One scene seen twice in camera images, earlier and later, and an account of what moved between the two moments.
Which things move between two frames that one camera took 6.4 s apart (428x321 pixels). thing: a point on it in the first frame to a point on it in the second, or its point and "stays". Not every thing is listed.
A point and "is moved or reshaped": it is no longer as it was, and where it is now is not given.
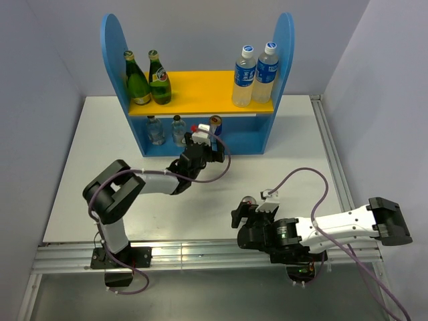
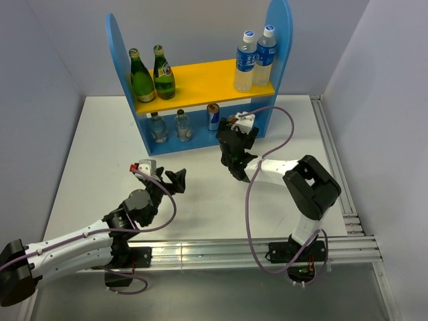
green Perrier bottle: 138,85 is moved or reshaped
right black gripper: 245,210 to 249,138
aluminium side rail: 334,164 stays
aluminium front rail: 77,255 stays
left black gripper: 214,156 to 176,178
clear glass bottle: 178,129 is moved or reshaped
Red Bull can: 215,126 is moved or reshaped
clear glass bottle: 155,130 is moved or reshaped
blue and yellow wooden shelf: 246,99 is moved or reshaped
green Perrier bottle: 160,91 is moved or reshaped
